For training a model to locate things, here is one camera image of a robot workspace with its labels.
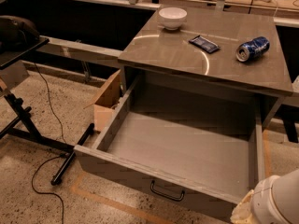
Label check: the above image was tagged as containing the grey cabinet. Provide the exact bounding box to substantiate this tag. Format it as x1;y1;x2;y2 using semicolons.
117;4;294;142

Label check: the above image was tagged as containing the blue soda can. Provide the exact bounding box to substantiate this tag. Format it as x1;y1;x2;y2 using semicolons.
235;36;270;63

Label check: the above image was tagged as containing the grey top drawer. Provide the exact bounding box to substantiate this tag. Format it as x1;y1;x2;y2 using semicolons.
75;72;263;221

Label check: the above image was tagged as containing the dark bag on stand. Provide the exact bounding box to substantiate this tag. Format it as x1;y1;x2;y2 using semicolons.
0;15;39;51

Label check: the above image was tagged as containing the white ceramic bowl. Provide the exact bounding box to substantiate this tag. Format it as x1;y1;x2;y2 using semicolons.
158;7;187;30

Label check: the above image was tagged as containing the grey metal rail bench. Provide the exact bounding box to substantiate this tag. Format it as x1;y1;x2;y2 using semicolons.
38;37;121;69

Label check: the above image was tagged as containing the black floor cable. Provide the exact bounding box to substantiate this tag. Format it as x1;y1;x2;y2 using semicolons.
31;62;70;224

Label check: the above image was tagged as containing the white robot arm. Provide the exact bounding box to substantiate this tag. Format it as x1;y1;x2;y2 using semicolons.
231;170;299;224

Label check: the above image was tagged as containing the dark blue snack packet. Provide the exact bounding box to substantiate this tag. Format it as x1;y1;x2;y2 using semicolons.
189;35;220;54

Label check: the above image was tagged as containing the black drawer handle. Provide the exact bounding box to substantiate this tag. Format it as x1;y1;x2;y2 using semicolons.
150;180;185;202

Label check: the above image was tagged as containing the cardboard box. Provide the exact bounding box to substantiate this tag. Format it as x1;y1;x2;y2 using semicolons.
86;70;121;132

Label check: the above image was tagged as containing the black metal stand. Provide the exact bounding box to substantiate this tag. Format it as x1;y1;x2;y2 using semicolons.
0;35;95;187

